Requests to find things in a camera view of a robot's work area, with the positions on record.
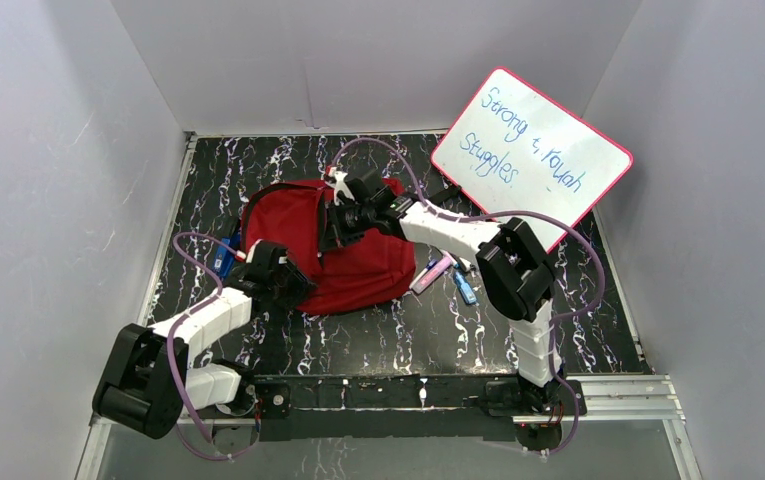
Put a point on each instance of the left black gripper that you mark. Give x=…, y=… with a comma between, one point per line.
x=286, y=282

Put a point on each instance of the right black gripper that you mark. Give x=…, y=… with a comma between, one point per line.
x=336, y=235

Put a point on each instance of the red backpack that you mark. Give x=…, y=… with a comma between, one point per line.
x=375, y=269

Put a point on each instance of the small blue stapler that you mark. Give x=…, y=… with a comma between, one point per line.
x=464, y=288

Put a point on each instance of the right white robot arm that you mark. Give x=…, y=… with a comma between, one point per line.
x=511, y=261

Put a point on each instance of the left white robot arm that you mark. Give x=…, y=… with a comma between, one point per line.
x=149, y=383

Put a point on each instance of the pink highlighter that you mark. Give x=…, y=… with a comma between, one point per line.
x=431, y=273

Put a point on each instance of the pink-framed whiteboard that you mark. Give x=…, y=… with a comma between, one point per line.
x=513, y=148

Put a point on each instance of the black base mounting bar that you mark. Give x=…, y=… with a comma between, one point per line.
x=401, y=406

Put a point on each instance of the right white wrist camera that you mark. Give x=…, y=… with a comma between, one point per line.
x=337, y=180

